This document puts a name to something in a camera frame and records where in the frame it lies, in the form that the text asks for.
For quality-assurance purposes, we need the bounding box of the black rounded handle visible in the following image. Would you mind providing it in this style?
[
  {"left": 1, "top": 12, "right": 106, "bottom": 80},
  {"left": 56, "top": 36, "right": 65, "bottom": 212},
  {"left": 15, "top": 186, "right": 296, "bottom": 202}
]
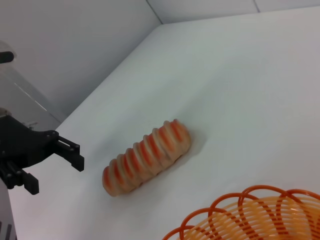
[{"left": 0, "top": 50, "right": 15, "bottom": 64}]

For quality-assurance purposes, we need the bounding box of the orange wire basket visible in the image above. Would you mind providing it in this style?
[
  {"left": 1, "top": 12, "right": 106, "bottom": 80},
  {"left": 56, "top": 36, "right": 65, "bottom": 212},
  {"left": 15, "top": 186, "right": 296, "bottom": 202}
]
[{"left": 161, "top": 184, "right": 320, "bottom": 240}]

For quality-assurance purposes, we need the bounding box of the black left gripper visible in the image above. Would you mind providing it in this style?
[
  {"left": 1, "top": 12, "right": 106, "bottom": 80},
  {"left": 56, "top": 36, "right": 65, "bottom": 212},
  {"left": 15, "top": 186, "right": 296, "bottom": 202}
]
[{"left": 0, "top": 114, "right": 85, "bottom": 196}]

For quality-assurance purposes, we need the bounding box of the orange striped bread loaf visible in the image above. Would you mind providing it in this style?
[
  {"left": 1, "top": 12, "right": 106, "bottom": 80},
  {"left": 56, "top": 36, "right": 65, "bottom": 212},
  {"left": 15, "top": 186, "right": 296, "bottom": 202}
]
[{"left": 101, "top": 118, "right": 193, "bottom": 198}]

